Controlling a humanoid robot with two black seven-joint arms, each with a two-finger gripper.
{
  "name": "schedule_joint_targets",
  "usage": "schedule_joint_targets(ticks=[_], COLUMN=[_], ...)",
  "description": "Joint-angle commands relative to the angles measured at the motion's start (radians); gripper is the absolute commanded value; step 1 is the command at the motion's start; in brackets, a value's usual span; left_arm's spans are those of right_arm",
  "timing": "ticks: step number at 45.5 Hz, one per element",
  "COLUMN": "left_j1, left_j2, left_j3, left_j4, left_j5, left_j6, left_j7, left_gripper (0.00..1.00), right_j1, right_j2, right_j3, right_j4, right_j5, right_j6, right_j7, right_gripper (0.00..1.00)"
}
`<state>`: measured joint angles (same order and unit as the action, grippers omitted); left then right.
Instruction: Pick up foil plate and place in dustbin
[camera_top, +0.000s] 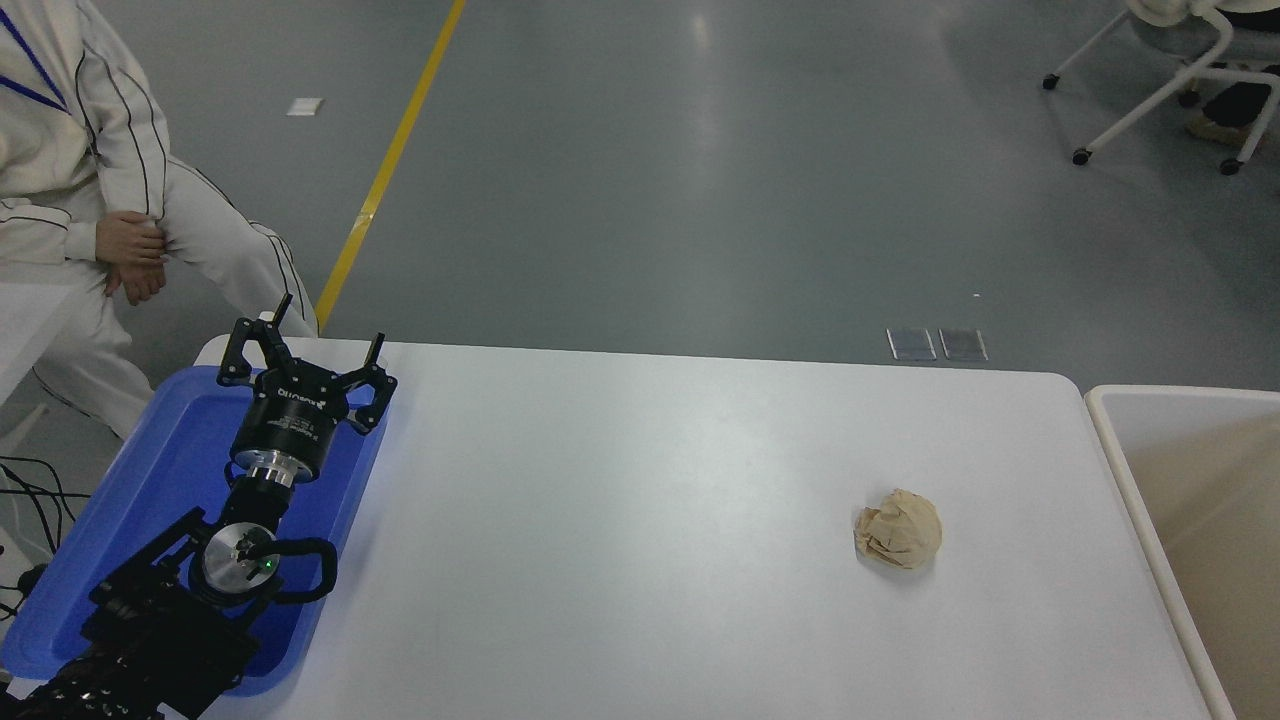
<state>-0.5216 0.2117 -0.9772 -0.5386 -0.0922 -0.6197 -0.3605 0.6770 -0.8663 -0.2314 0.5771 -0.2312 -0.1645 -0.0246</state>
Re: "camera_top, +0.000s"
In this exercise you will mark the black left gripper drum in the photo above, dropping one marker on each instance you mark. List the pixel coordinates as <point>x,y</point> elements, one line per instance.
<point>288,425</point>

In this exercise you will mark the person's left forearm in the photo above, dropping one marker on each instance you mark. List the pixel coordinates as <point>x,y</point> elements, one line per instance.
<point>135,165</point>

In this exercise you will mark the person's right forearm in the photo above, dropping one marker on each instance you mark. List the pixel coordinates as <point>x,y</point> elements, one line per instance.
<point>45,230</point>

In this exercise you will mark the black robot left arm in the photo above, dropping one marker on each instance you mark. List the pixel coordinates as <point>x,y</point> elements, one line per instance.
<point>160,630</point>

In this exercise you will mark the metal floor plate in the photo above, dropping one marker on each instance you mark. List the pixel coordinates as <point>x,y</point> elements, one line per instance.
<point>963,344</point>
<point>911,343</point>

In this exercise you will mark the person's left hand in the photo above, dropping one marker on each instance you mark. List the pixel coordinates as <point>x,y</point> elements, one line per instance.
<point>138,284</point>

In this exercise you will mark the person's right hand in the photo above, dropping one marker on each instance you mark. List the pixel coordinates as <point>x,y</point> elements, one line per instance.
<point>128,238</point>

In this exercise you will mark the blue plastic tray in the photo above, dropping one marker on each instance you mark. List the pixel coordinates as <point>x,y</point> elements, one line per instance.
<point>180,470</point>

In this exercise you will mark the yellow floor tape line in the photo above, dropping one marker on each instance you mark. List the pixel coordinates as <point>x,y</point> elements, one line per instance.
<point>390,170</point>

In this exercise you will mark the white side table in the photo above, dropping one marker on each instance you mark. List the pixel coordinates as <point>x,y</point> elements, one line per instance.
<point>30,325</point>

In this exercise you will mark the white paper scrap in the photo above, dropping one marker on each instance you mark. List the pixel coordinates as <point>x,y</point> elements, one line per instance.
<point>304,106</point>

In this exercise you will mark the crumpled tan paper ball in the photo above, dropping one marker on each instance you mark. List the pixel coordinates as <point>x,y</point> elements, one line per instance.
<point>900,530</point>

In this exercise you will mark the large pale bin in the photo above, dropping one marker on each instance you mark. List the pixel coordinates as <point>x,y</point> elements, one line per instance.
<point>1215,520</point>

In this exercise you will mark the white wheeled chair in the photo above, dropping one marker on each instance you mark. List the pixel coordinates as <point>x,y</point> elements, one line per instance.
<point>1180,85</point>

